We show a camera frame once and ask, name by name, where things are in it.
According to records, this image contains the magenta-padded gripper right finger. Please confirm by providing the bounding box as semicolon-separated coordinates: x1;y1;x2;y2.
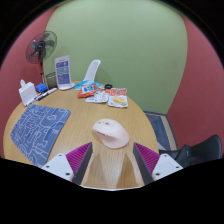
132;142;184;186

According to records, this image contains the blue whiteboard eraser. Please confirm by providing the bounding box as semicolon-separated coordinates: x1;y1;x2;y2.
35;83;48;94

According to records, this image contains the white marker pen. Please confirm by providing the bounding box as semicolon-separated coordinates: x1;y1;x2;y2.
25;93;43;107

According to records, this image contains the black office chair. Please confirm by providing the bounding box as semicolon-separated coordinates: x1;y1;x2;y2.
159;134;223;168

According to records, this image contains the blue-grey patterned mouse pad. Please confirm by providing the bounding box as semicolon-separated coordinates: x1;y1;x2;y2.
9;104;72;168

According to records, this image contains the black standing fan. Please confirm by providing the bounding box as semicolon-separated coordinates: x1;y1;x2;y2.
25;30;58;85

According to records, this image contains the white marker with black cap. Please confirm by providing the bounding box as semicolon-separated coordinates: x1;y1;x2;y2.
34;87;58;102

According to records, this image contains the orange and white snack packet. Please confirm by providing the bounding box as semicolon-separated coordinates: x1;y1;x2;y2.
107;87;129;108

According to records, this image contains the white tissue box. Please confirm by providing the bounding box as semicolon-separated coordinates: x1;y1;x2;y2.
18;79;38;107

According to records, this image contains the pale pink computer mouse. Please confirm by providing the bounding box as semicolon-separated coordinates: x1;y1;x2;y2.
92;118;130;150

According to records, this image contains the white plastic chair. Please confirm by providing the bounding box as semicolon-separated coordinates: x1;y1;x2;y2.
82;59;102;83

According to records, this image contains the red snack packet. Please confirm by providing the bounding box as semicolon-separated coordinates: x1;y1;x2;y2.
77;83;98;99

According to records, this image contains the blue snack packet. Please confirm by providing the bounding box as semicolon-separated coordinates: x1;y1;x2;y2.
73;80;102;91

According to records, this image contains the dark mesh pen cup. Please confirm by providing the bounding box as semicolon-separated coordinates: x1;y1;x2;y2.
44;71;58;90

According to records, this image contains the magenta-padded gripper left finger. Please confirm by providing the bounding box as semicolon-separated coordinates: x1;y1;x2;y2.
41;142;94;186

